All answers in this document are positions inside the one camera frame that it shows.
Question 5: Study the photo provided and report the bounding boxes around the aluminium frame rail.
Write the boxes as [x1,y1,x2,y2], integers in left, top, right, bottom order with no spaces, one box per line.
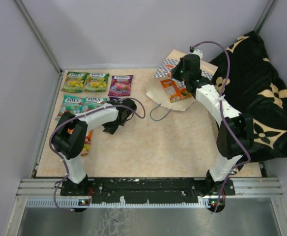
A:
[17,177,284,198]

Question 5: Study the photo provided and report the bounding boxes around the blue checkered paper bag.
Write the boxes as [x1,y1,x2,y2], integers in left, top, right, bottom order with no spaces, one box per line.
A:
[145,49,218,121]

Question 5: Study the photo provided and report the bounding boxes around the fruits candy bag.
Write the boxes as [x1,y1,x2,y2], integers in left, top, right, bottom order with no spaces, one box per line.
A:
[67,128,92,158]
[160,79,192,103]

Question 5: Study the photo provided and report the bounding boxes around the purple snack bag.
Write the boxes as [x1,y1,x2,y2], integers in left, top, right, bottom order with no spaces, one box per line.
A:
[108,75,133,97]
[109,97,122,101]

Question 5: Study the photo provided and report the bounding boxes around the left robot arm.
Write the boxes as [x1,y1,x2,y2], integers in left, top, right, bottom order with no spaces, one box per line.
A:
[49,98,137,195]

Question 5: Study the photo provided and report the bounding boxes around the black floral blanket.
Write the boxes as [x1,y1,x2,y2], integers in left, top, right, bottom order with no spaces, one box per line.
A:
[210,31,287,162]

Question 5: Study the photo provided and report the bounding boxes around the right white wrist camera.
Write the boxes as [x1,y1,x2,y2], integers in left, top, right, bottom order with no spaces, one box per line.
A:
[189,46,203,59]

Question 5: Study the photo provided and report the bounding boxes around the teal snack bag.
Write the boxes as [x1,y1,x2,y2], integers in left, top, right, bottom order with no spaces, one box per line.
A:
[56,95,84,120]
[81,97,107,113]

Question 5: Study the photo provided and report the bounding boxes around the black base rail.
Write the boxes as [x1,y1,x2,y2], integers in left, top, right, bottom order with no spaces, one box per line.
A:
[60,177,235,204]

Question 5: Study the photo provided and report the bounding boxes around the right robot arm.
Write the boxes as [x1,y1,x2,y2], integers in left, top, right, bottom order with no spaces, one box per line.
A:
[171,54,254,196]

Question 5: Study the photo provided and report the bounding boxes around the green candy bag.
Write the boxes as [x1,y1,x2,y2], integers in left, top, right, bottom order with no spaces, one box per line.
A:
[61,71,87,93]
[83,73,110,92]

